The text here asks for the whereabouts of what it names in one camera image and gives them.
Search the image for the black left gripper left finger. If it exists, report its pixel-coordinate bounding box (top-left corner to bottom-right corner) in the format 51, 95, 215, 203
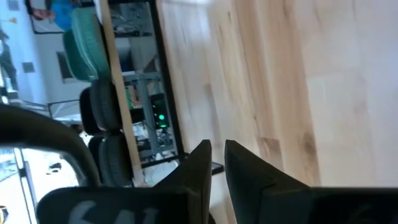
35, 139, 213, 224

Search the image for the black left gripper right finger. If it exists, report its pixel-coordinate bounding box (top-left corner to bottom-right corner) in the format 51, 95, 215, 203
224, 139, 398, 224

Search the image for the black rubber slide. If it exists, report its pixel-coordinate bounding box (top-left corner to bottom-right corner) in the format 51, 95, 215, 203
79, 79, 123, 135
88, 132, 134, 187

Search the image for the black device with green light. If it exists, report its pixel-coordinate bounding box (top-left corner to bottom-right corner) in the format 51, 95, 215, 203
150, 93, 171, 130

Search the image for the grey metal stand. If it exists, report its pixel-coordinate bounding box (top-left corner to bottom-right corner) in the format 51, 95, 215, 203
123, 70, 164, 156

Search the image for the person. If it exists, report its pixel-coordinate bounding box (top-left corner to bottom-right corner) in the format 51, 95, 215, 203
30, 0, 77, 32

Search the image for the wooden shelf with black frame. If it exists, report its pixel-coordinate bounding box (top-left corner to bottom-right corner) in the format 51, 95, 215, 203
99, 0, 225, 187

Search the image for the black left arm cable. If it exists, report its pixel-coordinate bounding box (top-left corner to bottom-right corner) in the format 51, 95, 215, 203
0, 104, 101, 188

